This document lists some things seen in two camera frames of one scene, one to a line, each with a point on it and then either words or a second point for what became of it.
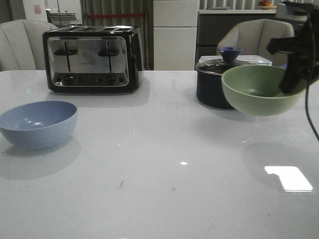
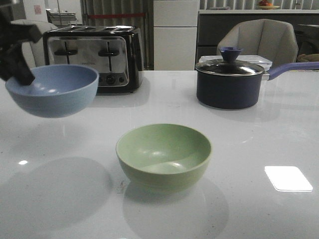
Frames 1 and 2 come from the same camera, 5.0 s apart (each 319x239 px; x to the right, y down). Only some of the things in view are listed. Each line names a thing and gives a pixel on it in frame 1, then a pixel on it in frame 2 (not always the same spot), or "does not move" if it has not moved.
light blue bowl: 39,125 to 57,89
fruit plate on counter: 263,5 does not move
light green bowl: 254,89 to 163,159
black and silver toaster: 93,59 does not move
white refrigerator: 175,29 does not move
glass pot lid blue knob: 218,66 does not move
